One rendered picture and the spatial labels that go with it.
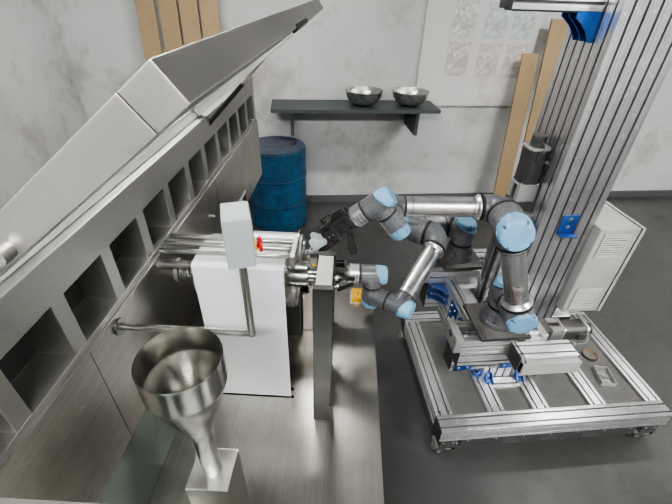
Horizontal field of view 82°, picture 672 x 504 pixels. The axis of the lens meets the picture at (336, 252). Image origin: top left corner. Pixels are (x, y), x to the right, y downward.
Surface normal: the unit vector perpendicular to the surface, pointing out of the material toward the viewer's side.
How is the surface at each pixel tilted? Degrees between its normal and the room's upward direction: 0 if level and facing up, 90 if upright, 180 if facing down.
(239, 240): 90
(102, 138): 90
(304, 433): 0
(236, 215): 0
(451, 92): 90
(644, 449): 0
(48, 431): 90
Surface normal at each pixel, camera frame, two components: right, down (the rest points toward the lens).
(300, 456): 0.03, -0.82
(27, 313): 1.00, 0.05
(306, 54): 0.09, 0.57
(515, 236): -0.07, 0.46
